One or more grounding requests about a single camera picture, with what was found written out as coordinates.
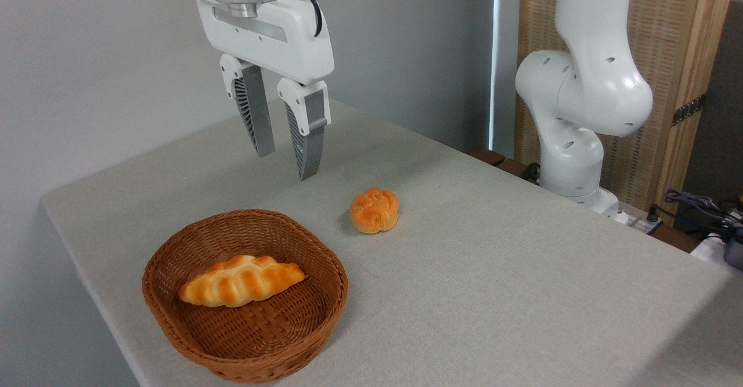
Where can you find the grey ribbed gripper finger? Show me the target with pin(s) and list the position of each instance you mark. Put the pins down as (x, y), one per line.
(310, 137)
(258, 117)

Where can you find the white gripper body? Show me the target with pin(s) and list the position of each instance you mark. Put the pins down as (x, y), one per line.
(290, 44)

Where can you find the long braided bread loaf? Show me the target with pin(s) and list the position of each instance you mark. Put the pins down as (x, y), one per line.
(241, 282)

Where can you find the round orange bread bun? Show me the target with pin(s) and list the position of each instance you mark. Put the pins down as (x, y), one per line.
(374, 210)

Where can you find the brown woven wicker basket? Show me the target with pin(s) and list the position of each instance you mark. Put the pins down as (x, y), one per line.
(244, 323)

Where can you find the wooden woven folding screen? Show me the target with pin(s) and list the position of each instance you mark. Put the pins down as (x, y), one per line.
(673, 44)

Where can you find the metal screen hinge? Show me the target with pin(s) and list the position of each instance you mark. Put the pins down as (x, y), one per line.
(689, 109)

